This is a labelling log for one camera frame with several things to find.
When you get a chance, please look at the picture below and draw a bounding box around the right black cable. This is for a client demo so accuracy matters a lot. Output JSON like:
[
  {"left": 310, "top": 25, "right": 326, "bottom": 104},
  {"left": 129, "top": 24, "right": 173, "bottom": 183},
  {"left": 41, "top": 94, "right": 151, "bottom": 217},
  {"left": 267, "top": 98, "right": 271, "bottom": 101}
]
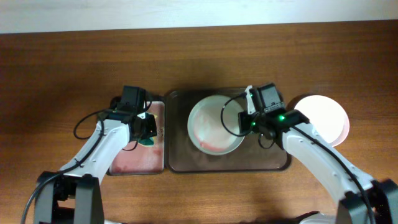
[{"left": 220, "top": 93, "right": 379, "bottom": 224}]

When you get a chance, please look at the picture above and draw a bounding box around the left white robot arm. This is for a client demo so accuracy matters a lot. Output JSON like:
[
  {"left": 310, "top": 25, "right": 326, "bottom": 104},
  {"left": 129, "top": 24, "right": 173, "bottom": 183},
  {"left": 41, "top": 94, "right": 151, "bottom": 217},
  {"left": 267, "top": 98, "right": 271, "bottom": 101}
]
[{"left": 21, "top": 86, "right": 157, "bottom": 224}]

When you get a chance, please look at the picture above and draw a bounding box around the green and yellow sponge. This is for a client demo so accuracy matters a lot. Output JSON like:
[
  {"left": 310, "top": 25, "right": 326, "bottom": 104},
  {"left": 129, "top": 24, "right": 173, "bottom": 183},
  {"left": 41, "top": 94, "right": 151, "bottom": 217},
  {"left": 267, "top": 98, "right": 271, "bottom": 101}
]
[{"left": 138, "top": 137, "right": 155, "bottom": 147}]

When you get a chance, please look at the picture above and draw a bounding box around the white plate front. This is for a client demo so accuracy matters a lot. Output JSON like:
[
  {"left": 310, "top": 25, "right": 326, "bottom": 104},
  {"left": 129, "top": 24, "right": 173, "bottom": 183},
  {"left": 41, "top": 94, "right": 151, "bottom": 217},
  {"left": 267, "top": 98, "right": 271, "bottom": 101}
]
[{"left": 294, "top": 95, "right": 350, "bottom": 147}]

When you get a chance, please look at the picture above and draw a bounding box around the left black cable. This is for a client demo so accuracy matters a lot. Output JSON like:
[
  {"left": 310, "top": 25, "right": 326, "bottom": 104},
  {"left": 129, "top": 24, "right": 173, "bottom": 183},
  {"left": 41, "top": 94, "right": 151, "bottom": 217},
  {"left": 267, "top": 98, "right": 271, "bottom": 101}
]
[{"left": 20, "top": 96, "right": 153, "bottom": 224}]

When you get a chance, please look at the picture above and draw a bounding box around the small black soapy tray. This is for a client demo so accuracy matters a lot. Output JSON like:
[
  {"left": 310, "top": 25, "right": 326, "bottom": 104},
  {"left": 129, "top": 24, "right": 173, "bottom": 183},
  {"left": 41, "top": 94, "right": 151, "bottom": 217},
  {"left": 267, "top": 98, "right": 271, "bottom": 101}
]
[{"left": 108, "top": 101, "right": 165, "bottom": 176}]

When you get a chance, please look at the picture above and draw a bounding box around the large brown serving tray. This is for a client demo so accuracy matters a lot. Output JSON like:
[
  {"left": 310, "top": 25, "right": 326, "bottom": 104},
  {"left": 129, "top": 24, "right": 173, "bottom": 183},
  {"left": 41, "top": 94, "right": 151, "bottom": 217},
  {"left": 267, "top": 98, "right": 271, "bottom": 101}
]
[{"left": 165, "top": 88, "right": 292, "bottom": 174}]

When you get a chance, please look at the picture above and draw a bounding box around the white plate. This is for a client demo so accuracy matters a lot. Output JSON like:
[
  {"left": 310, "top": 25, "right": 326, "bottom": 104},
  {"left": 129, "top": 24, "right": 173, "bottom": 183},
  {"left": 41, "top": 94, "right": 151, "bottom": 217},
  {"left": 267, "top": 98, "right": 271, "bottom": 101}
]
[
  {"left": 187, "top": 95, "right": 244, "bottom": 156},
  {"left": 294, "top": 95, "right": 350, "bottom": 147}
]

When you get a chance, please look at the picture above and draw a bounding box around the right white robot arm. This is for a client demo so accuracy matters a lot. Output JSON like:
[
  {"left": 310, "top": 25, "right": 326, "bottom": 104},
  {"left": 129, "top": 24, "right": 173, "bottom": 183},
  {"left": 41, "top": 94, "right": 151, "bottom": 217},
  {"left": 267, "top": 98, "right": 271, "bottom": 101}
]
[{"left": 238, "top": 83, "right": 397, "bottom": 223}]

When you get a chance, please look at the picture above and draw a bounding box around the black cable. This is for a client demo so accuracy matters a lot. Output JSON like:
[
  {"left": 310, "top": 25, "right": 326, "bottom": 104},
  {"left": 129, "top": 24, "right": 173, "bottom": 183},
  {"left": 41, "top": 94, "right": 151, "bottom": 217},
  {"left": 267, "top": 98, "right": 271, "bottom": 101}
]
[
  {"left": 220, "top": 93, "right": 379, "bottom": 224},
  {"left": 20, "top": 96, "right": 153, "bottom": 224}
]

